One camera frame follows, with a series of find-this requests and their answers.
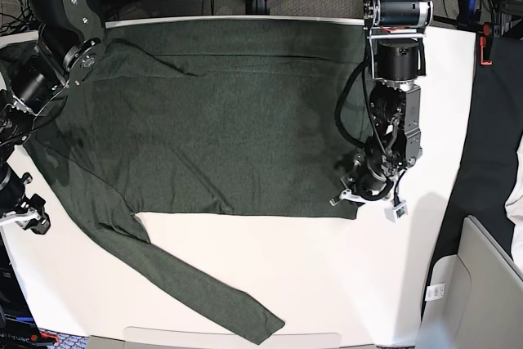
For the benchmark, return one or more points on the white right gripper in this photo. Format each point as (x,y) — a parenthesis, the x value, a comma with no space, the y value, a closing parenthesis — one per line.
(29,214)

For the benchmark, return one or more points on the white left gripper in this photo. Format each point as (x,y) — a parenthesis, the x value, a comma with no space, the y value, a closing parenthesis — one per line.
(394,206)

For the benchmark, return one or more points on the dark green long-sleeve shirt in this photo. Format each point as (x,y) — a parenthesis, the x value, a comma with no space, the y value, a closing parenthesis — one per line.
(188,184)

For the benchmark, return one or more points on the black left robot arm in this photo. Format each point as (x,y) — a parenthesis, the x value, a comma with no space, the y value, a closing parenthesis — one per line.
(393,60)

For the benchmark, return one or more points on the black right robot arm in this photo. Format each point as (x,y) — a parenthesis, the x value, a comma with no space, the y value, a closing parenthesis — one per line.
(69,43)

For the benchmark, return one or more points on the white barcode label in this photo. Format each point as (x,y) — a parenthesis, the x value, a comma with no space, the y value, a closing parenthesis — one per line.
(435,292)

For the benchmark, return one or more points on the black box with orange print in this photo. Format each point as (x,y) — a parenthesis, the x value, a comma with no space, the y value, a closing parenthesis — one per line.
(18,327)

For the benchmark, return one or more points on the white cloth pile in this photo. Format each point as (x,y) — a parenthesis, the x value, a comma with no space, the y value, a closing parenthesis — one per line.
(513,207)

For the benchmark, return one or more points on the dark grey cloth sheet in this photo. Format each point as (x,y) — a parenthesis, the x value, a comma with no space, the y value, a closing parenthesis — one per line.
(487,169)

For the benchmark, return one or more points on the grey plastic bin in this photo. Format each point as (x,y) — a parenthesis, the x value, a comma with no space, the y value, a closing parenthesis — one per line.
(482,305)

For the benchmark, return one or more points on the red clamp on table edge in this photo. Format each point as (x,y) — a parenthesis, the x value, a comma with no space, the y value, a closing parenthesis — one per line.
(486,40)

